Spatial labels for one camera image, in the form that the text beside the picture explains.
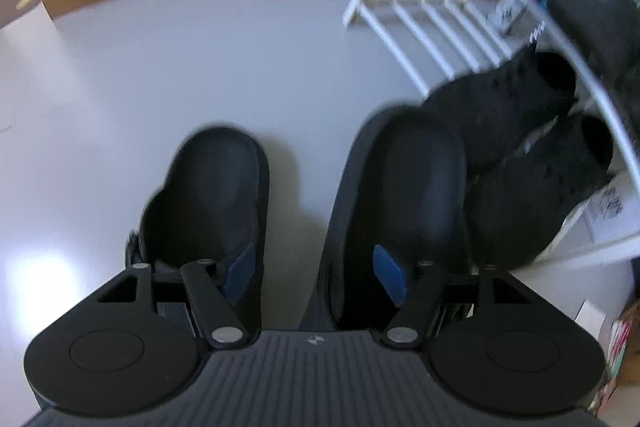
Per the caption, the black slide gold print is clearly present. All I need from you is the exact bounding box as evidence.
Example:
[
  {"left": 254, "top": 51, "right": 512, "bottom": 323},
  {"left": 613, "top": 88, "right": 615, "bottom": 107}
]
[
  {"left": 299, "top": 106, "right": 468, "bottom": 333},
  {"left": 125, "top": 124, "right": 271, "bottom": 335}
]

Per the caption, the white metal shoe rack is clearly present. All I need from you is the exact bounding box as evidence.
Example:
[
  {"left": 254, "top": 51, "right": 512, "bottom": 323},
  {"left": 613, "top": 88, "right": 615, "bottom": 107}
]
[{"left": 342, "top": 0, "right": 640, "bottom": 273}]

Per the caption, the red printed packet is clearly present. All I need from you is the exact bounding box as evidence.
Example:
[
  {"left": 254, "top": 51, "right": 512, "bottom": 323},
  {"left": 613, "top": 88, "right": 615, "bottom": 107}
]
[{"left": 592, "top": 311, "right": 632, "bottom": 413}]

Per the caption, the white printed carton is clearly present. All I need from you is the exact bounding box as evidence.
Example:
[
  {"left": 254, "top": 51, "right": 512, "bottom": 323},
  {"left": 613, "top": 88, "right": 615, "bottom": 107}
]
[
  {"left": 490, "top": 0, "right": 548, "bottom": 45},
  {"left": 585, "top": 172, "right": 640, "bottom": 250}
]

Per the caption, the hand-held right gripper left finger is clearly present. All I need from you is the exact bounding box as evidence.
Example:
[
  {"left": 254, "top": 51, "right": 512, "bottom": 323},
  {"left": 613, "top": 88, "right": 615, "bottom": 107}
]
[{"left": 70, "top": 244, "right": 258, "bottom": 348}]

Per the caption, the black perforated strap clog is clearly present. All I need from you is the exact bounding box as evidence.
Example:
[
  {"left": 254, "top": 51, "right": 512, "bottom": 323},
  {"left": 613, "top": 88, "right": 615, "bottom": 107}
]
[
  {"left": 467, "top": 114, "right": 615, "bottom": 268},
  {"left": 422, "top": 47, "right": 578, "bottom": 172}
]

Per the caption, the white paper sheet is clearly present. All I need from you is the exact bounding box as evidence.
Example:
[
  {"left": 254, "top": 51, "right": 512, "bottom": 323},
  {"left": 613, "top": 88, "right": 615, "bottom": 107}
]
[{"left": 575, "top": 299, "right": 608, "bottom": 334}]

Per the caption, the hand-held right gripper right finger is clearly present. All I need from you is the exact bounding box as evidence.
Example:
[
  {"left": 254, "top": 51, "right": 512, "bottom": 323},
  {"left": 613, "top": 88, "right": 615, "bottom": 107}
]
[{"left": 372, "top": 246, "right": 563, "bottom": 349}]

